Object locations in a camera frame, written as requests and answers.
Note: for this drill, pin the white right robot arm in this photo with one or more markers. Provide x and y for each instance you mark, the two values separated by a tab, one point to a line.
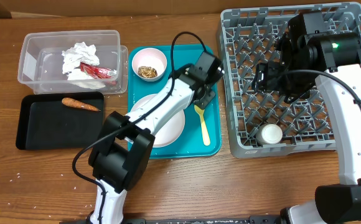
313	57

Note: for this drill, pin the pink round plate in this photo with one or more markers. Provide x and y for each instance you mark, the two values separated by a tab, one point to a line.
171	131

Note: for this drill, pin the white napkin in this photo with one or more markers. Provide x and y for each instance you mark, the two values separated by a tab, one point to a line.
72	59

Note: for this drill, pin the black plastic tray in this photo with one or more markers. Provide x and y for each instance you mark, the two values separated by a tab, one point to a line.
46	123

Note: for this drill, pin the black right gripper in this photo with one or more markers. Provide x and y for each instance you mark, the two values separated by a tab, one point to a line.
266	79

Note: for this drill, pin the orange carrot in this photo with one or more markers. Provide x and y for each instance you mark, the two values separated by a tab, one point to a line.
70	102

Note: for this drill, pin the pink bowl with nuts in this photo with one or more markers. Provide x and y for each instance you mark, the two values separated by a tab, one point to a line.
149	64

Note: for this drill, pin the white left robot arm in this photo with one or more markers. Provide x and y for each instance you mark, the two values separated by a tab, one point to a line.
120	155

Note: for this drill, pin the pale green cup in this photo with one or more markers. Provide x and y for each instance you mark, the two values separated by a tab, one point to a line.
269	134

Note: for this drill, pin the yellow plastic spoon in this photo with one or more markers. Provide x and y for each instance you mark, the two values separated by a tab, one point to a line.
204	130

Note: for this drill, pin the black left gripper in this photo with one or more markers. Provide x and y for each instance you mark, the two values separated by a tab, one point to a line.
211	94

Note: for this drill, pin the grey dishwasher rack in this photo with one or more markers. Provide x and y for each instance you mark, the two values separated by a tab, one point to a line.
247	37

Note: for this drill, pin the red snack wrapper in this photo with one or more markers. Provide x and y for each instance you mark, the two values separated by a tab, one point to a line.
98	72

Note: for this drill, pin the clear plastic waste bin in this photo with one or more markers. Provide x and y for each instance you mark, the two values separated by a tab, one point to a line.
41	62

